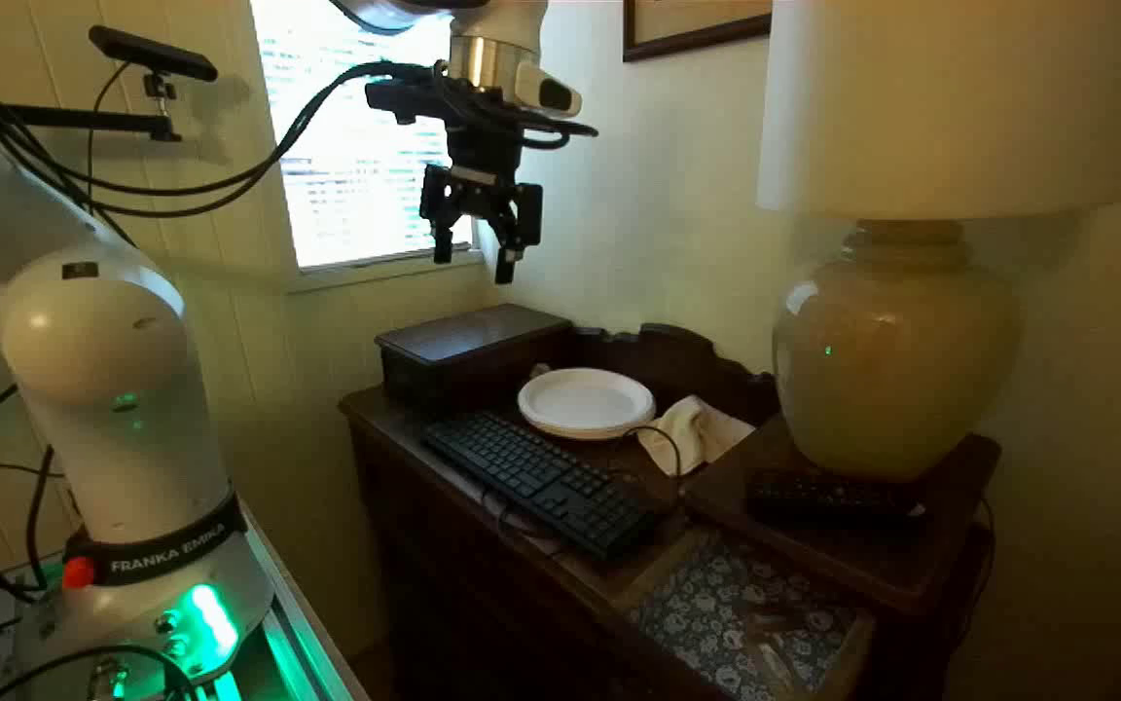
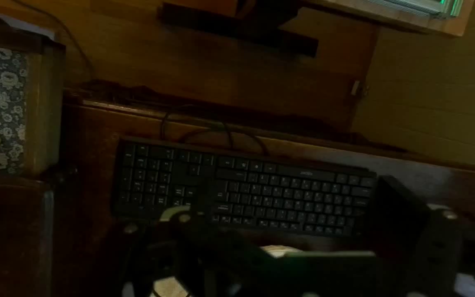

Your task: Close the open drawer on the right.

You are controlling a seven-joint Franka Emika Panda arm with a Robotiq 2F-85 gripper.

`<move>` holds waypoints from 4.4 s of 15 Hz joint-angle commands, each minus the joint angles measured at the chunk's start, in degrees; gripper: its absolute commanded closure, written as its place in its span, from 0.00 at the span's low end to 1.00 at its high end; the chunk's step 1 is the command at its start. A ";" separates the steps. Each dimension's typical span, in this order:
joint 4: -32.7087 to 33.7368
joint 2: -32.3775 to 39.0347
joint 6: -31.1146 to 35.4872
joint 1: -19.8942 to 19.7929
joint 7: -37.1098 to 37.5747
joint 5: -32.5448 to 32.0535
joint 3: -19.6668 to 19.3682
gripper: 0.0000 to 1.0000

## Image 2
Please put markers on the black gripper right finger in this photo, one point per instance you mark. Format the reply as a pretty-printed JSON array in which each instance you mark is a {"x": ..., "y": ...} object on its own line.
[{"x": 418, "y": 247}]

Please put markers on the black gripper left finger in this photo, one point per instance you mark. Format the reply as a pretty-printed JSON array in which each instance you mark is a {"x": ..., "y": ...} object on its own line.
[{"x": 183, "y": 252}]

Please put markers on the small drawer with patterned lining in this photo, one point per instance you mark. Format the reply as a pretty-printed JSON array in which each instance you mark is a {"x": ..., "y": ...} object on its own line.
[{"x": 31, "y": 101}]

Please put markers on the black computer keyboard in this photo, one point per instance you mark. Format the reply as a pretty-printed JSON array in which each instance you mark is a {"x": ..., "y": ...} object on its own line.
[{"x": 240, "y": 190}]

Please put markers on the dark wooden desk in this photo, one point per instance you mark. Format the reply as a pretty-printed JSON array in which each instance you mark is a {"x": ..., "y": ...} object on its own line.
[{"x": 52, "y": 225}]

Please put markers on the black metal stand base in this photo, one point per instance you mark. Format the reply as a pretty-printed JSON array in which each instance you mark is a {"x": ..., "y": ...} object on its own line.
[{"x": 258, "y": 22}]

